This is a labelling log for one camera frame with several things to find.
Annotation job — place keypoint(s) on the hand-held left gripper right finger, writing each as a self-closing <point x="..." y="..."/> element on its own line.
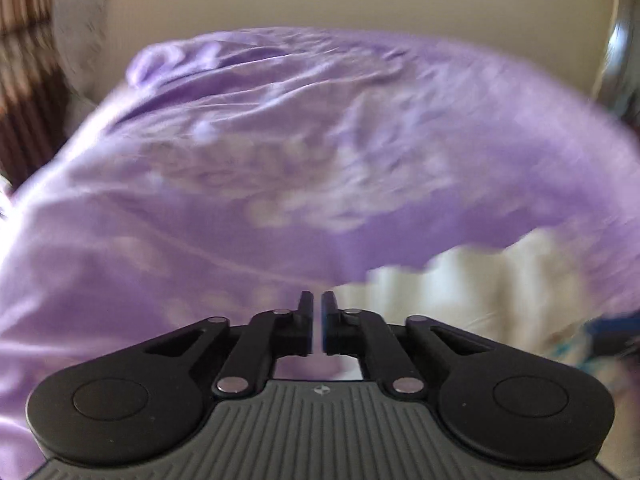
<point x="327" y="322"/>

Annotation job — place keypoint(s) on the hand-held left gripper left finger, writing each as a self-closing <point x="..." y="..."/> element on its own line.
<point x="306" y="322"/>

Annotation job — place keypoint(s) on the small white garment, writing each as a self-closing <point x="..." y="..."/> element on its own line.
<point x="480" y="290"/>

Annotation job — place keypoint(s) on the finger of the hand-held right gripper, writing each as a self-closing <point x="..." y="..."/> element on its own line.
<point x="617" y="342"/>

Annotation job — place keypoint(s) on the purple bed sheet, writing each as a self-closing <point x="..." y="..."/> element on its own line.
<point x="250" y="160"/>

